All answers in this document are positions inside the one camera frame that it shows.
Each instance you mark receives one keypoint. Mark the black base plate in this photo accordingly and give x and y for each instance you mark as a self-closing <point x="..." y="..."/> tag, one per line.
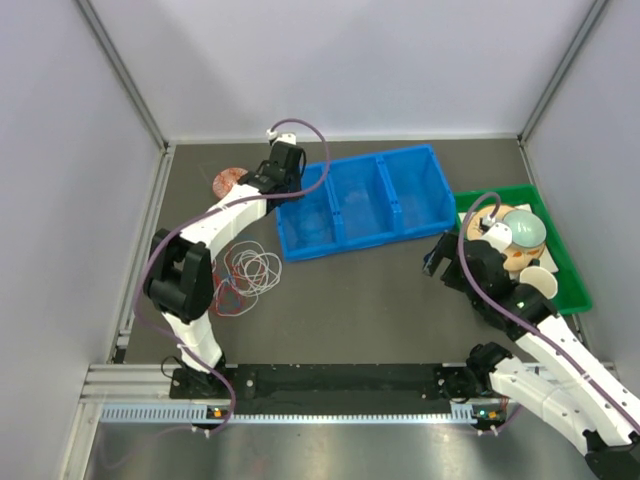
<point x="345" y="388"/>

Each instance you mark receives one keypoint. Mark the blue three-compartment bin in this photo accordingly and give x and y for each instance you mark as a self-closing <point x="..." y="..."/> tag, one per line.
<point x="368" y="201"/>

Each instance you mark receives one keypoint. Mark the green plastic tray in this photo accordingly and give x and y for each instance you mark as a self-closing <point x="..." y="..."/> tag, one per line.
<point x="573" y="296"/>

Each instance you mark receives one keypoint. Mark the red patterned small plate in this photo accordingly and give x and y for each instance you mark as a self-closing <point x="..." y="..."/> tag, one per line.
<point x="225" y="180"/>

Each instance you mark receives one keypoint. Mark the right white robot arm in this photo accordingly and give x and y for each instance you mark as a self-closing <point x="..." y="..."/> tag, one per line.
<point x="583" y="401"/>

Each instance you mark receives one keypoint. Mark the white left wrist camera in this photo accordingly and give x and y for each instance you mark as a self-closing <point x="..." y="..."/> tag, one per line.
<point x="273" y="137"/>

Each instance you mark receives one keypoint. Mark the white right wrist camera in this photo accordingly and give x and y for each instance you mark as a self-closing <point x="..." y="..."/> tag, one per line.
<point x="497" y="234"/>

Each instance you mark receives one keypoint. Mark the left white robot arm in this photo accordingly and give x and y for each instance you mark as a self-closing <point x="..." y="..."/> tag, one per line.
<point x="180" y="284"/>

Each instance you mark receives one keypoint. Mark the grey slotted cable duct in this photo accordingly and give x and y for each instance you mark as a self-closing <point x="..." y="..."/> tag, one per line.
<point x="206" y="415"/>

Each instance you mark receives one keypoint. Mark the aluminium frame left post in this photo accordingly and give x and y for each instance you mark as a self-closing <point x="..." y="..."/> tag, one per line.
<point x="123" y="76"/>

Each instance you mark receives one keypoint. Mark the aluminium frame right post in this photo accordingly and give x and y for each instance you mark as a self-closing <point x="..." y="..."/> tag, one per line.
<point x="586" y="27"/>

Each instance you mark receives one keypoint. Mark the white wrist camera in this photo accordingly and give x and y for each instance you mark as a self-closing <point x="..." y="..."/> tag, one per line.
<point x="273" y="137"/>
<point x="497" y="234"/>

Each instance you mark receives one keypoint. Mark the tan patterned plate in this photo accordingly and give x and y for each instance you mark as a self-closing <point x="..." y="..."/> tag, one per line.
<point x="518" y="256"/>

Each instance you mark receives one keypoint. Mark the light green bowl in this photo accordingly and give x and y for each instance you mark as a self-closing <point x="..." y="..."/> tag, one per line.
<point x="528" y="230"/>

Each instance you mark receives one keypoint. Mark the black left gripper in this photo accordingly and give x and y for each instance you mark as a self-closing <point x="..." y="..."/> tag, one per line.
<point x="298" y="183"/>

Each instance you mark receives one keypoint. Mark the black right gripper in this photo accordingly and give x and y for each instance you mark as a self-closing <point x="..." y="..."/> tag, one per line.
<point x="433" y="258"/>

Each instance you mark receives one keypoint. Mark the aluminium frame post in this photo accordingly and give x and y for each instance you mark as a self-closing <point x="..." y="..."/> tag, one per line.
<point x="586" y="27"/>
<point x="123" y="76"/>

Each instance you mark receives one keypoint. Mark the white cup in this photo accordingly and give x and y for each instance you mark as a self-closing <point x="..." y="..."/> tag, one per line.
<point x="541" y="279"/>

